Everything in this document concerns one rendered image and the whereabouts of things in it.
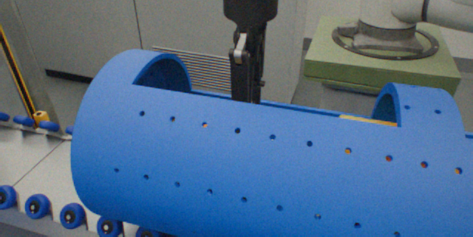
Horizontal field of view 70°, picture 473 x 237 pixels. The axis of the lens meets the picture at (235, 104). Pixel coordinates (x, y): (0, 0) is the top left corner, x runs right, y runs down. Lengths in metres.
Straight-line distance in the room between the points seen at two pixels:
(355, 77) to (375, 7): 0.19
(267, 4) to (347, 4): 2.86
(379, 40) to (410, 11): 0.11
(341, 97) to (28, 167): 0.81
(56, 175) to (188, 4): 1.60
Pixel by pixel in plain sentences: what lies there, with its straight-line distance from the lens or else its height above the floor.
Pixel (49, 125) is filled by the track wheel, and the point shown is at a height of 0.97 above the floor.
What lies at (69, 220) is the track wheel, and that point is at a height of 0.96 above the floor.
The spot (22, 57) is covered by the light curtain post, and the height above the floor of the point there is 1.01.
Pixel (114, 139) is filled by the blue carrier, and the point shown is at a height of 1.18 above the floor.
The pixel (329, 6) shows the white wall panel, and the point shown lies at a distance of 3.32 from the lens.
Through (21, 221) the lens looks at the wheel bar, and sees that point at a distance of 0.78.
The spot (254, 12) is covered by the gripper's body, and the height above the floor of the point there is 1.31.
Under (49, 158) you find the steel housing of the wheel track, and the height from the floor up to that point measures 0.93.
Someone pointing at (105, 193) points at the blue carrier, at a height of 1.10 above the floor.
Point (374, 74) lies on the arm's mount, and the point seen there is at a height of 1.05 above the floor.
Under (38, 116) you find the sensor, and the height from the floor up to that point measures 0.94.
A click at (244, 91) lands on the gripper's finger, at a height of 1.21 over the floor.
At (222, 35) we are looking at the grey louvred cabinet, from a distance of 2.20.
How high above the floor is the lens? 1.46
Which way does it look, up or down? 34 degrees down
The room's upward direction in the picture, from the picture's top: straight up
